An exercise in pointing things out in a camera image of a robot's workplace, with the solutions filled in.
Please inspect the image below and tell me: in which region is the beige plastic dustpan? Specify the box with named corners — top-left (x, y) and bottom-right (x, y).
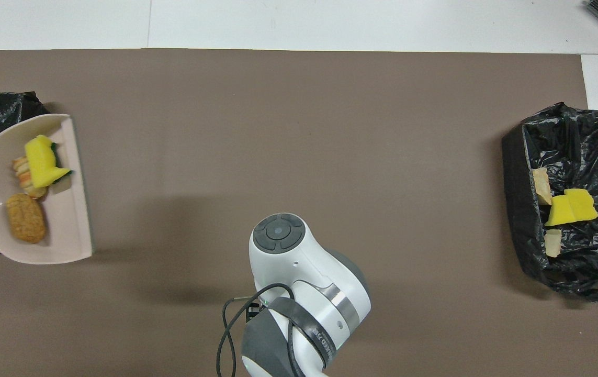
top-left (0, 114), bottom-right (94, 265)

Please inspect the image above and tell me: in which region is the brown oval bread nugget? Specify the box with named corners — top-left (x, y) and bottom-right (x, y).
top-left (6, 193), bottom-right (47, 245)

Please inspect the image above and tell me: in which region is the notched yellow sponge piece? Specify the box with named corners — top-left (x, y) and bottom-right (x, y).
top-left (24, 135), bottom-right (73, 189)

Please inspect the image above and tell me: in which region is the pale yellow food piece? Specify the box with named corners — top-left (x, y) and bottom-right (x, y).
top-left (12, 156), bottom-right (49, 200)

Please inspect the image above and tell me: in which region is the striped toy croissant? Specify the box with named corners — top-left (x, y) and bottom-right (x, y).
top-left (545, 229), bottom-right (562, 258)
top-left (533, 168), bottom-right (553, 206)

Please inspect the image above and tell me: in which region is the small yellow sponge piece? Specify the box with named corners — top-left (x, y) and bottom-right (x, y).
top-left (546, 195), bottom-right (576, 227)

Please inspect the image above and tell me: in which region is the large yellow sponge piece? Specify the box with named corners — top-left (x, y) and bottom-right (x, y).
top-left (564, 188), bottom-right (598, 221)

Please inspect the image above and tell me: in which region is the brown table mat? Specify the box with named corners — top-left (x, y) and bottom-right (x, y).
top-left (0, 49), bottom-right (598, 377)

